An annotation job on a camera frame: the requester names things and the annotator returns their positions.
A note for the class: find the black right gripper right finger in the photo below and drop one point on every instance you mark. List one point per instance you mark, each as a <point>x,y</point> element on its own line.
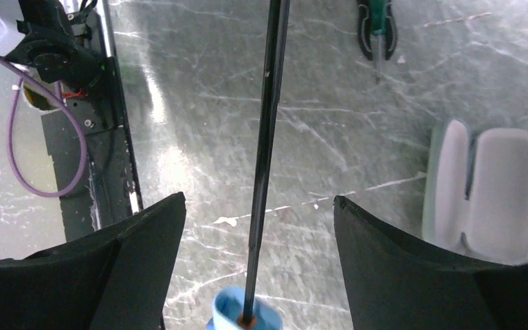
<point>394,280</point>

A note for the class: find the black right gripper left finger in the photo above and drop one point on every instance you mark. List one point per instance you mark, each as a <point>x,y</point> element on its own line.
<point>114,278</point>

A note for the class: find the light blue folding umbrella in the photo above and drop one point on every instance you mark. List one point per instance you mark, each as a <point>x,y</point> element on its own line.
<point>234,307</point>

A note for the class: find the mint green umbrella case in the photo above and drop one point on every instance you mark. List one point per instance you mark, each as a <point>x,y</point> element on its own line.
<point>476,194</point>

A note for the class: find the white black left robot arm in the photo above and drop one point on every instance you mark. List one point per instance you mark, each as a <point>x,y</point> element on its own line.
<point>44,36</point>

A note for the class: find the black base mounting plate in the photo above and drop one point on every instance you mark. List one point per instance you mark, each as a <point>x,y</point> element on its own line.
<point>109,190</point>

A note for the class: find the green handled pliers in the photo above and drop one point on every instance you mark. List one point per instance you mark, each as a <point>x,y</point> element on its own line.
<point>376,32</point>

